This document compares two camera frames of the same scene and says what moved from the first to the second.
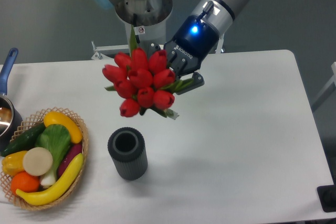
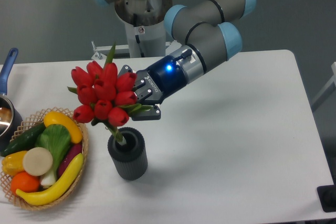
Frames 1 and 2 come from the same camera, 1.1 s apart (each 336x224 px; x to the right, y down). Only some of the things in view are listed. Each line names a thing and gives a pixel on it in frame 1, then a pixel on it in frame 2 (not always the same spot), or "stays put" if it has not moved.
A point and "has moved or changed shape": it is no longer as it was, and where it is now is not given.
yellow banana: (59, 188) stays put
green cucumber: (25, 141) stays put
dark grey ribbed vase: (126, 146) stays put
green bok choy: (56, 139) stays put
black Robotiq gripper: (193, 41) → (163, 78)
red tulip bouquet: (144, 81) has moved or changed shape
